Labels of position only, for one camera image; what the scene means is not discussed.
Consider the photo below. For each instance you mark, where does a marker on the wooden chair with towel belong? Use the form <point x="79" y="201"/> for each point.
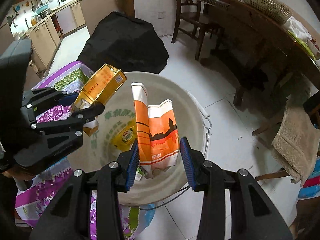
<point x="265" y="128"/>

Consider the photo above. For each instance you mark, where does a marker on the green cardboard box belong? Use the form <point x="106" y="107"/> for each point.
<point x="139" y="174"/>

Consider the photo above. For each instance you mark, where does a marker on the white wall socket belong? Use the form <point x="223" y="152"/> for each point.
<point x="162" y="15"/>

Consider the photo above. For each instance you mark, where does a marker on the floral striped tablecloth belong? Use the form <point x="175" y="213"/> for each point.
<point x="32" y="200"/>

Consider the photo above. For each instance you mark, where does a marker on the beige fringed towel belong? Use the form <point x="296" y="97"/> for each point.
<point x="297" y="140"/>

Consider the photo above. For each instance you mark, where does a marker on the blue and red fabric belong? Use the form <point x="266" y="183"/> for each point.
<point x="310" y="187"/>

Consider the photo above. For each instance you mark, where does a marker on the gold cardboard box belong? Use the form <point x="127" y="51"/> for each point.
<point x="102" y="85"/>

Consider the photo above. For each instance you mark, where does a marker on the white plastic bucket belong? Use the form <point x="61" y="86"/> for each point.
<point x="160" y="90"/>

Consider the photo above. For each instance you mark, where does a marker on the yellow snack packet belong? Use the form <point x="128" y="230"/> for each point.
<point x="125" y="137"/>

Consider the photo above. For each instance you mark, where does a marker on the orange white paper bag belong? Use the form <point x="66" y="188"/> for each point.
<point x="160" y="135"/>

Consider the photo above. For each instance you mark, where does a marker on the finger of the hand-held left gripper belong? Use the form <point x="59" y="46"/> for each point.
<point x="62" y="127"/>
<point x="45" y="97"/>

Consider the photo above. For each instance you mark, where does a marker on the teal basin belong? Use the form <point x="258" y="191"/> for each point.
<point x="42" y="10"/>

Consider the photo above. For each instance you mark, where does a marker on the beige kitchen base cabinets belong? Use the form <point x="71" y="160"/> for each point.
<point x="75" y="12"/>

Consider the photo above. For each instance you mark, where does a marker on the dark wooden dining table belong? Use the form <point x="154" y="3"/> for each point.
<point x="250" y="30"/>

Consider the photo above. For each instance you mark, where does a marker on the dark wooden chair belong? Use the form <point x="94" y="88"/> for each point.
<point x="190" y="20"/>

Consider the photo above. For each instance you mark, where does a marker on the black cloth bag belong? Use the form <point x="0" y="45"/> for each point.
<point x="125" y="42"/>

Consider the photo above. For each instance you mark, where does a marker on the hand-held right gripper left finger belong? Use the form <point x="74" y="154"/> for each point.
<point x="132" y="165"/>

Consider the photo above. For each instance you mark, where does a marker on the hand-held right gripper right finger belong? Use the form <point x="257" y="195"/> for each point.
<point x="187" y="165"/>

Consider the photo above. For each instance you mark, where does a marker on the woven basket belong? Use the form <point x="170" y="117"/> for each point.
<point x="267" y="2"/>

